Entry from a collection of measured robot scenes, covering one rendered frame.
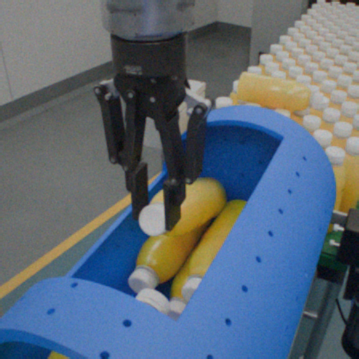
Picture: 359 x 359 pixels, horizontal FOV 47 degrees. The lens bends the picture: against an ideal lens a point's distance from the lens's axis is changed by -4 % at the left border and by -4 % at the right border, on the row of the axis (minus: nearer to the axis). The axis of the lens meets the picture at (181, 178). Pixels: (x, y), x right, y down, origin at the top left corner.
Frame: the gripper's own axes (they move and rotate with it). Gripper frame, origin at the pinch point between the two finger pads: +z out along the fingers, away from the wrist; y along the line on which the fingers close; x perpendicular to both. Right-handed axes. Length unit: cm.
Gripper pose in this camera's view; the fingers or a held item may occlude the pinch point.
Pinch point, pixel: (155, 197)
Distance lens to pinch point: 52.3
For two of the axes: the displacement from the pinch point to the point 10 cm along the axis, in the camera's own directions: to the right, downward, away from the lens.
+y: 9.0, 2.5, -3.6
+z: 0.0, 8.2, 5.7
